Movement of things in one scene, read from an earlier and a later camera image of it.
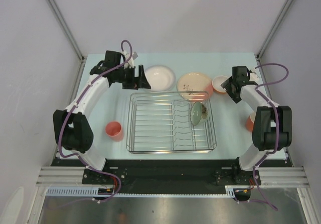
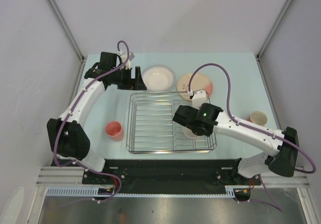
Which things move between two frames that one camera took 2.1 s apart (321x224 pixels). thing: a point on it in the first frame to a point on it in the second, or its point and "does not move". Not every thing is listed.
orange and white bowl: [216, 82] to [189, 132]
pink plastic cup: [114, 130] does not move
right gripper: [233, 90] to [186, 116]
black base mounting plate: [172, 176] does not move
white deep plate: [161, 78] does not move
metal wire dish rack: [160, 123] does not move
